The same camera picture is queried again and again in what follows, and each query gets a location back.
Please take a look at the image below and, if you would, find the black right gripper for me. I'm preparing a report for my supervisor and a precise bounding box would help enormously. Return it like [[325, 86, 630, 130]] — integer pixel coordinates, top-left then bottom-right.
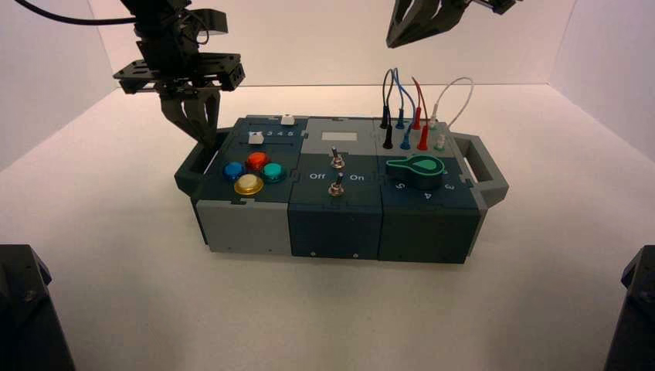
[[385, 0, 524, 49]]

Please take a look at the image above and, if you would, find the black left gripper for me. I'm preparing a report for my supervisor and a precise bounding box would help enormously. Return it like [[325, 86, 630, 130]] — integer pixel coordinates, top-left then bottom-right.
[[113, 31, 246, 151]]

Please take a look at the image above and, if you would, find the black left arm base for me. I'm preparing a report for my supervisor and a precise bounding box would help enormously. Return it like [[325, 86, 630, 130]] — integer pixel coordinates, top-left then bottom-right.
[[0, 243, 76, 371]]

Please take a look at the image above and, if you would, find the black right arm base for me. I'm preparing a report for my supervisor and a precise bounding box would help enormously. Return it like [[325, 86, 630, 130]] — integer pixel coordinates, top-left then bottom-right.
[[603, 244, 655, 371]]

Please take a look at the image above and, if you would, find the blue round push button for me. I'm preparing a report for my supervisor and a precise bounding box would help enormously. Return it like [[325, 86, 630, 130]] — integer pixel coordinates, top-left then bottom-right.
[[222, 162, 248, 183]]

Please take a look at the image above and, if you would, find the orange round push button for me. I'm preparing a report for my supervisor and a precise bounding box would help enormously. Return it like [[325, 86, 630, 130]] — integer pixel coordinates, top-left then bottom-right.
[[245, 151, 270, 174]]

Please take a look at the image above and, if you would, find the yellow round push button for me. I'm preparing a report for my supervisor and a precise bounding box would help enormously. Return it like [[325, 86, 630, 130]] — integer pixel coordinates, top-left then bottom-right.
[[234, 174, 266, 196]]

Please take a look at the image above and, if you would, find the teal round push button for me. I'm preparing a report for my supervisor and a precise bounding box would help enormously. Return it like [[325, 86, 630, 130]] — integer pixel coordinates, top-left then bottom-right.
[[260, 162, 287, 184]]

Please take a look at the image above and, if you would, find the green rotary dial knob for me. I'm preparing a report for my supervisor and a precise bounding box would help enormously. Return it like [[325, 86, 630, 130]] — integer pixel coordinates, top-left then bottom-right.
[[385, 155, 446, 191]]

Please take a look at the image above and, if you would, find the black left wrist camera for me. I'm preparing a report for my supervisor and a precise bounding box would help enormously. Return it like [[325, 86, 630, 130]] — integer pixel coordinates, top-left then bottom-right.
[[190, 8, 229, 36]]

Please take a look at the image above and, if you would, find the red jumper wire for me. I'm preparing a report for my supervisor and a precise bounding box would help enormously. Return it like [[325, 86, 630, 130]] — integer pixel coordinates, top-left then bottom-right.
[[410, 77, 431, 151]]

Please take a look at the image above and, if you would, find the blue jumper wire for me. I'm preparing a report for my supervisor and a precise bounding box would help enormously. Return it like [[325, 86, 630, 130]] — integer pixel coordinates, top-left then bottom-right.
[[391, 67, 418, 151]]

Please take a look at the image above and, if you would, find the black jumper wire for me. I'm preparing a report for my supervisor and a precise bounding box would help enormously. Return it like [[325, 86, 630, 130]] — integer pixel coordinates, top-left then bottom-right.
[[379, 70, 396, 151]]

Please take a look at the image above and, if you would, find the white jumper wire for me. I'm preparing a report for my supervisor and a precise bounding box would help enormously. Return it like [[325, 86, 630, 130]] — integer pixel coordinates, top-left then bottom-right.
[[429, 77, 475, 152]]

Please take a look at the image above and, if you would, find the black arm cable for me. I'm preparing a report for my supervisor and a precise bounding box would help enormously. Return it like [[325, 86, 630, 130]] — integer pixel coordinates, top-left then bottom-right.
[[14, 0, 140, 26]]

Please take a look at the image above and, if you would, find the dark teal grey switch box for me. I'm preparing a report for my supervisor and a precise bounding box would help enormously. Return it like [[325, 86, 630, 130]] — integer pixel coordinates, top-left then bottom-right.
[[174, 114, 510, 266]]

